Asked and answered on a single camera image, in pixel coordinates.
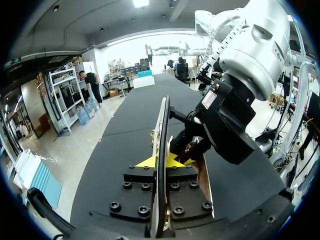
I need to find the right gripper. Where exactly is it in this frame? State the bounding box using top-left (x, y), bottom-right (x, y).
top-left (169, 72), bottom-right (258, 166)

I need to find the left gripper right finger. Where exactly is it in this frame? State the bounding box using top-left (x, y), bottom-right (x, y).
top-left (166, 151), bottom-right (214, 221)

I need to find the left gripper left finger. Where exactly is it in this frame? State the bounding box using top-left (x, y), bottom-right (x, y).
top-left (109, 155), bottom-right (158, 221)

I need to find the white box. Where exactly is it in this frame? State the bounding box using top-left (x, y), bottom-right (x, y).
top-left (133, 75), bottom-right (156, 89)

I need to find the person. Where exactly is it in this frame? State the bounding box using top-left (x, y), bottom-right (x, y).
top-left (78, 70), bottom-right (104, 109)

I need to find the white cable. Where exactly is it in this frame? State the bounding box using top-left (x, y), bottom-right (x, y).
top-left (198, 15), bottom-right (250, 79)

